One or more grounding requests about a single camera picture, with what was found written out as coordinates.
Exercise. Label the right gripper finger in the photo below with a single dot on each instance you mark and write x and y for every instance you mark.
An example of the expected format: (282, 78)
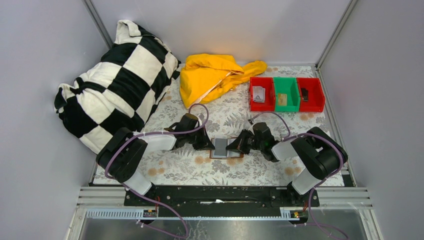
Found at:
(237, 148)
(239, 139)

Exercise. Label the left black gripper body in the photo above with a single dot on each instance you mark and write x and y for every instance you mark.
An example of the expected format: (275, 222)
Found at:
(201, 139)

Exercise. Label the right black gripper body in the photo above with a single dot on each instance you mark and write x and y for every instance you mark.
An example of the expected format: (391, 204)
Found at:
(245, 142)

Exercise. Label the brown leather card holder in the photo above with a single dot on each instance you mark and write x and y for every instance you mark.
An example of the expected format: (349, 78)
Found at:
(220, 151)

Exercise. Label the gold card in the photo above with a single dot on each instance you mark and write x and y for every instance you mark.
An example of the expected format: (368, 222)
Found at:
(282, 99)

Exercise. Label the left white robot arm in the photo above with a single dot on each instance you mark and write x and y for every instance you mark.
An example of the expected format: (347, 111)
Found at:
(121, 156)

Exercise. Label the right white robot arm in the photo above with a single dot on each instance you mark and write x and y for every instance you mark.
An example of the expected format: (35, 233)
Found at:
(319, 153)

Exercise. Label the silver VIP card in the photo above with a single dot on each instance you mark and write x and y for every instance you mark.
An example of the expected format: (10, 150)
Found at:
(258, 94)

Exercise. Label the black card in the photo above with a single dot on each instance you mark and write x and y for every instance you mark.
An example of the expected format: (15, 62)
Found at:
(304, 94)

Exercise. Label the left red bin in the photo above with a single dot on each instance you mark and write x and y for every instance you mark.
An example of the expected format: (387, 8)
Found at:
(269, 104)

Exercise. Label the red bin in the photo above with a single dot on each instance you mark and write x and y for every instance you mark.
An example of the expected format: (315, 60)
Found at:
(316, 97)
(269, 104)

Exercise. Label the yellow cloth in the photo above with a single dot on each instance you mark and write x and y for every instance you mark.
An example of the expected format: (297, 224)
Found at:
(206, 77)

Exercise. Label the green bin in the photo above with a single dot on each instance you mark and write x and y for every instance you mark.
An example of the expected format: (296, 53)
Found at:
(287, 95)

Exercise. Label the right red bin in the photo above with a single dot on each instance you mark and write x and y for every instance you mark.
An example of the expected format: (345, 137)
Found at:
(316, 97)

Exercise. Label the black white checkered pillow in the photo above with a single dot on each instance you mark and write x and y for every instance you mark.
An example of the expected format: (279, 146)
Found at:
(121, 91)

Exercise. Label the aluminium frame rail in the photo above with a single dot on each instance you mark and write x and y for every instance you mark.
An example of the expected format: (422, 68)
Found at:
(344, 198)

